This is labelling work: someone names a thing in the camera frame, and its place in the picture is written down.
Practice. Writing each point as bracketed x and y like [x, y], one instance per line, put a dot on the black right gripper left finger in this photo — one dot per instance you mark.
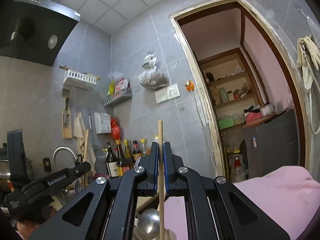
[106, 209]

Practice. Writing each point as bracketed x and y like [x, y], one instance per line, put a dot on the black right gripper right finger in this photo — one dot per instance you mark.
[216, 208]

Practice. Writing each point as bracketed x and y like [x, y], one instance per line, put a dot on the steel spoon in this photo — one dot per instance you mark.
[149, 224]

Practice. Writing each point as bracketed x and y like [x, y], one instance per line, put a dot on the thin wooden chopstick long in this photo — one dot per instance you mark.
[161, 181]

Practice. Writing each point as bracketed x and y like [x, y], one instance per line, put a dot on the wine bottle white label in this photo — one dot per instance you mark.
[111, 162]

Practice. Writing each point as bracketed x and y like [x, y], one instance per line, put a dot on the dark sauce bottle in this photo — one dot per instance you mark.
[122, 162]

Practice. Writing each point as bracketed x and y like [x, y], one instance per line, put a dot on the chrome sink faucet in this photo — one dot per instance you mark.
[64, 157]

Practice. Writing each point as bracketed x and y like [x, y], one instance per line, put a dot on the red plastic bag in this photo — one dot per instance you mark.
[115, 129]

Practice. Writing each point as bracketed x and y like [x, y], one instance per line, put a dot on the grey refrigerator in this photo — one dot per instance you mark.
[272, 144]

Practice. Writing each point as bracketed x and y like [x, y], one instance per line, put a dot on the hanging beige towel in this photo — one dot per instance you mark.
[79, 132]

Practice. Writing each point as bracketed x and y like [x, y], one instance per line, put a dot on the green box on shelf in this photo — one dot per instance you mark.
[226, 123]

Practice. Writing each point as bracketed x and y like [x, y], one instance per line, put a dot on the wooden cutting board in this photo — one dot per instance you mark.
[66, 120]

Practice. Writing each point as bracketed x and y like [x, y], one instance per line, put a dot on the red cloth on fridge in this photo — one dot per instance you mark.
[251, 116]

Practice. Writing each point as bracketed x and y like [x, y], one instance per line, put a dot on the white pot on fridge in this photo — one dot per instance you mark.
[266, 110]

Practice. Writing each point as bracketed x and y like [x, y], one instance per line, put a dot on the hanging plastic bag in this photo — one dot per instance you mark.
[152, 78]

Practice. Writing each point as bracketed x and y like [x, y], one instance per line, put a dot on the black range hood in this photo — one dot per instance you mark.
[35, 30]

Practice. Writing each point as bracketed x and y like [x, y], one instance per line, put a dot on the cream rubber gloves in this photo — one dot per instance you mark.
[308, 58]

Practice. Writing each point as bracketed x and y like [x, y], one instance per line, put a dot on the white box on wall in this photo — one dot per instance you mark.
[102, 123]

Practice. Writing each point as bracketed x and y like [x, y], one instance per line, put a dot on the grey wall shelf rack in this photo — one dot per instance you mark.
[118, 97]

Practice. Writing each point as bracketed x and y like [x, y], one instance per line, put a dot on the white wall socket panel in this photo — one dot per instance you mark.
[167, 93]

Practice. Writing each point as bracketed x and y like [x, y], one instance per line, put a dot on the white wall basket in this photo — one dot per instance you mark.
[80, 80]

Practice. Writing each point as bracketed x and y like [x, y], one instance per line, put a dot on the orange wall hook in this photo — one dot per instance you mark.
[189, 85]

